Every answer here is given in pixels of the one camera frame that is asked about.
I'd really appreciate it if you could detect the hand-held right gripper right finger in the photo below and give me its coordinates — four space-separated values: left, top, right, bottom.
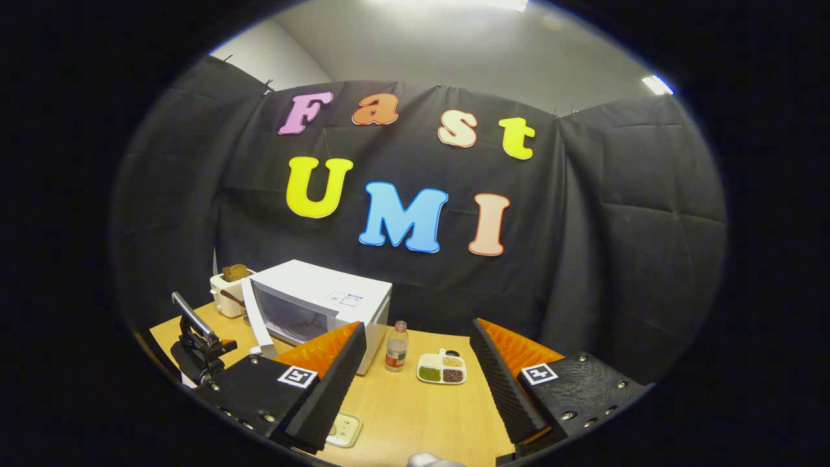
469 318 649 458

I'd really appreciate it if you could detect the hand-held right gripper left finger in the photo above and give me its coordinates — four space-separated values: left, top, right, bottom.
195 321 368 455

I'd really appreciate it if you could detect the cream square food plate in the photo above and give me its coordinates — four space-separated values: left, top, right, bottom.
326 411 363 449

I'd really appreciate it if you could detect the white microwave oven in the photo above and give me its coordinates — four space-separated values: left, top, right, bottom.
241 259 393 376

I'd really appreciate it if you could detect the divided dish with grains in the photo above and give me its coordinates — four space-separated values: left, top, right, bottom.
416 348 467 385

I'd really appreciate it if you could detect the white toaster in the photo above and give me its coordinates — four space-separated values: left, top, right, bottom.
209 271 257 318

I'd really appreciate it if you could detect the clear plastic bottle red label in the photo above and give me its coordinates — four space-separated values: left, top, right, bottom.
385 320 409 372

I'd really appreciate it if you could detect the black backdrop cloth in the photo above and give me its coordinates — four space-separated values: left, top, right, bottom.
110 55 727 390

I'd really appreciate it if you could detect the long ceiling light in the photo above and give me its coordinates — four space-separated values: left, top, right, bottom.
389 0 529 12

